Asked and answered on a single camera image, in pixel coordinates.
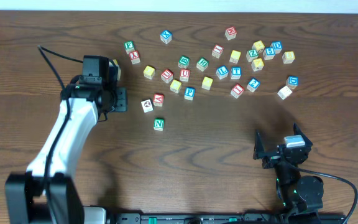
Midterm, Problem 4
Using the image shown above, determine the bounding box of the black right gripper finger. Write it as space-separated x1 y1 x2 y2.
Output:
253 130 265 160
293 123 313 146

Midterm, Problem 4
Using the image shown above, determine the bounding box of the green N block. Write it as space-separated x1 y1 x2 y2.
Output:
154 118 165 131

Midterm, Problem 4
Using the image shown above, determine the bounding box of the red E block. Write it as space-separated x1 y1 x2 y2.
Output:
161 69 173 83

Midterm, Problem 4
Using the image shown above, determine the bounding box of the red i block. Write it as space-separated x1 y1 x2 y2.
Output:
231 83 244 99
211 45 224 58

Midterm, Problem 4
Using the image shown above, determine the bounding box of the red U block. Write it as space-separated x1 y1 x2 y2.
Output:
180 68 190 82

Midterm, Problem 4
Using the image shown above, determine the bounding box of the green R block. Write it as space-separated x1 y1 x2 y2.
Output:
196 57 209 72

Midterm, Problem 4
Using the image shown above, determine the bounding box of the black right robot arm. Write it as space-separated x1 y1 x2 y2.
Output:
253 124 324 214

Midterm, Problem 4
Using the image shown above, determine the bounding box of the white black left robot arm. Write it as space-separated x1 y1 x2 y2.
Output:
5 74 127 224

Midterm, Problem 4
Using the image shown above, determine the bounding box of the white picture block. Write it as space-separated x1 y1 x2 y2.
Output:
141 99 154 113

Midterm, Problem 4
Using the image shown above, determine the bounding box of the red V block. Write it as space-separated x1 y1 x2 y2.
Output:
152 94 164 107

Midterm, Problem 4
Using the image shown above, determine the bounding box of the plain white block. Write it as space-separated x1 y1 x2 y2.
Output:
277 86 293 100

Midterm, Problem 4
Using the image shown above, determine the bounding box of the yellow block left centre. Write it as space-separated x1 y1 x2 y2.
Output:
144 65 155 80

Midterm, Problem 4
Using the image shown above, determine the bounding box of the yellow block far left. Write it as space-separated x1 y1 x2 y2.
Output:
112 59 121 81

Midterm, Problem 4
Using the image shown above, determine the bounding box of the red Y block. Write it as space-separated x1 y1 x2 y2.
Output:
129 50 140 65

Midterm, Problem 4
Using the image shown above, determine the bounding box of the blue D block right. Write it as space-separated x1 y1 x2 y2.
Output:
286 76 299 90

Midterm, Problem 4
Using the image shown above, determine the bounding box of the blue d block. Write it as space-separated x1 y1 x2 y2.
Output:
286 76 299 90
270 41 283 54

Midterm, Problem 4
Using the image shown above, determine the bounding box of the green F block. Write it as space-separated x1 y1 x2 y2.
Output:
124 40 135 54

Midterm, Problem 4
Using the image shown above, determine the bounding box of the yellow block near P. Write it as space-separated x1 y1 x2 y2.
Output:
170 80 182 93

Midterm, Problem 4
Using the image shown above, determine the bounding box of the blue 2 block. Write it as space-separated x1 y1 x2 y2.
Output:
247 78 260 92

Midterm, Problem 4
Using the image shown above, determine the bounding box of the blue P block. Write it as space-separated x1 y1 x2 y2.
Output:
184 87 195 100

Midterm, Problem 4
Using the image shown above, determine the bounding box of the yellow 8 block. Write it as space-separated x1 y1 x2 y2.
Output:
282 51 295 64

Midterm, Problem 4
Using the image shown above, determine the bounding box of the green B block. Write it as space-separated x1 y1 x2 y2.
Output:
178 55 190 69

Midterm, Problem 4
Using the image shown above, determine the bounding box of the yellow block below Z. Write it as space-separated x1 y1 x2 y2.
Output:
251 58 264 72

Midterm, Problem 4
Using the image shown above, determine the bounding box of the blue X block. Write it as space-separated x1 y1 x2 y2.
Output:
160 30 172 44

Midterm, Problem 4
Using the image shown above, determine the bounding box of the blue T block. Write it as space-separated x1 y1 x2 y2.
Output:
231 67 242 80

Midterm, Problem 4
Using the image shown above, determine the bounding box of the blue 5 block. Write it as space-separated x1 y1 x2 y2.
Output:
263 47 275 60

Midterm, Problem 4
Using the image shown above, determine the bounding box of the blue L block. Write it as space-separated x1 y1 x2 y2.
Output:
216 65 229 80

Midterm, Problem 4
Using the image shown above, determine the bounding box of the blue D block upper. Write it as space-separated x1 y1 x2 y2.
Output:
270 41 283 54

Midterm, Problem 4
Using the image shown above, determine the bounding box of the green Z block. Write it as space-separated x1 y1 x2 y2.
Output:
246 49 259 62

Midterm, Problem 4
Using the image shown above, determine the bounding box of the yellow block near Z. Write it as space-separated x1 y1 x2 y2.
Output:
252 40 265 54

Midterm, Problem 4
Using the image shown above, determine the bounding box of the yellow block upper right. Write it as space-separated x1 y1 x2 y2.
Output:
229 50 241 64

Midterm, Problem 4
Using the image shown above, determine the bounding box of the red block top right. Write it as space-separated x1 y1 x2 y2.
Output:
225 27 237 40

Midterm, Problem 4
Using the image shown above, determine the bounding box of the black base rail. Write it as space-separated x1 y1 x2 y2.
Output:
82 212 347 224

